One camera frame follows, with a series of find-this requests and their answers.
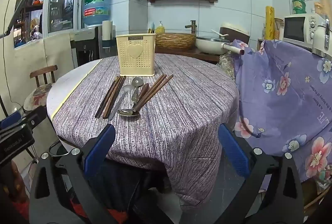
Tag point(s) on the white frying pan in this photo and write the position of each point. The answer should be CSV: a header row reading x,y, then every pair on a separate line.
x,y
210,47

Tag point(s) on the stacked green noodle cups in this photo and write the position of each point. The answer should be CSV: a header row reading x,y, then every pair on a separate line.
x,y
299,3

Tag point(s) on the white microwave oven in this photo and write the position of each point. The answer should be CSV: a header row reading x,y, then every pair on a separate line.
x,y
293,28

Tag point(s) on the paisley patterned cushion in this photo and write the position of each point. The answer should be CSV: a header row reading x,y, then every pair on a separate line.
x,y
227,64

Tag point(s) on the beige cloth cover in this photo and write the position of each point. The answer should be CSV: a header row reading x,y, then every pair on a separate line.
x,y
57,50

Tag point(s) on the yellow plastic roll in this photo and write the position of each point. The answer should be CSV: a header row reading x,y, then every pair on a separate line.
x,y
269,22

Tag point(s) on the blue water jug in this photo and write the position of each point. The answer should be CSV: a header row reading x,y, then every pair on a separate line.
x,y
97,5

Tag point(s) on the white ladle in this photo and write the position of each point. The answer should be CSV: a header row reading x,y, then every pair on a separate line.
x,y
216,31

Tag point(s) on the dark wooden chopstick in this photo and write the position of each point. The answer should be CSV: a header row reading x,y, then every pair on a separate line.
x,y
109,97
105,97

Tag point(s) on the sliding glass window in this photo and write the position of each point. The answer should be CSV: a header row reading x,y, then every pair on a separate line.
x,y
62,5

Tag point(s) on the shiny metal spoon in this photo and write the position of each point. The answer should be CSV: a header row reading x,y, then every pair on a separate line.
x,y
137,81

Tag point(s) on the yellow soap dispenser bottle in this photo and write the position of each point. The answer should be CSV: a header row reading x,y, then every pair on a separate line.
x,y
160,28

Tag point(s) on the brown rice cooker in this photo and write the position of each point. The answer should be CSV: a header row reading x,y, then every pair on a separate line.
x,y
233,29

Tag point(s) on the person's left hand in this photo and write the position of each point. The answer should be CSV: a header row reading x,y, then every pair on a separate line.
x,y
14,182

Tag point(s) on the person's dark trousers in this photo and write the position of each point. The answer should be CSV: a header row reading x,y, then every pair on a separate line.
x,y
129,187

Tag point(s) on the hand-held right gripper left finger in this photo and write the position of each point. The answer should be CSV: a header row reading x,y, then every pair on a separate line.
x,y
99,147

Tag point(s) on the white paper roll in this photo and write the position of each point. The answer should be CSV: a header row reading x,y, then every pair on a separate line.
x,y
107,30

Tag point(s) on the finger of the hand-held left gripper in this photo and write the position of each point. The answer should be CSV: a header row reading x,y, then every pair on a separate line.
x,y
10,120
36,116

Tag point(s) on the purple floral cloth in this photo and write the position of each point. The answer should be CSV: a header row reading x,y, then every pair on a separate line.
x,y
272,109

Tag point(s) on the cream plastic utensil holder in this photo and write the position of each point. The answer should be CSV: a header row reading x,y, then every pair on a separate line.
x,y
136,57

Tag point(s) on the black water dispenser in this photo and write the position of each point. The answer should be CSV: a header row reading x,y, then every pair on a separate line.
x,y
83,47

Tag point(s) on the dark wooden counter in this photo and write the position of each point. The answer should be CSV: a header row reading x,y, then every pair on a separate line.
x,y
189,54

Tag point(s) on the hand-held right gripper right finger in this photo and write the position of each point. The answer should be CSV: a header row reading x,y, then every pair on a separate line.
x,y
233,147

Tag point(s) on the bronze faucet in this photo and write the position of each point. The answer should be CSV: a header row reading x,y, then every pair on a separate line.
x,y
192,26

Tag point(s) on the wooden chair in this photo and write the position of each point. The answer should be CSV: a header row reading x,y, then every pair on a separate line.
x,y
42,70

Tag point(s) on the dull grey metal spoon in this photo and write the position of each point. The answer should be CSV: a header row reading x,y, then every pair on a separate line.
x,y
126,89

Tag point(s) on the woven wicker basket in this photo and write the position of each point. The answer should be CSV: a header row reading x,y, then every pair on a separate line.
x,y
175,41

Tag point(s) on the white electric kettle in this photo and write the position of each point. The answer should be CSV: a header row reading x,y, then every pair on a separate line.
x,y
320,39

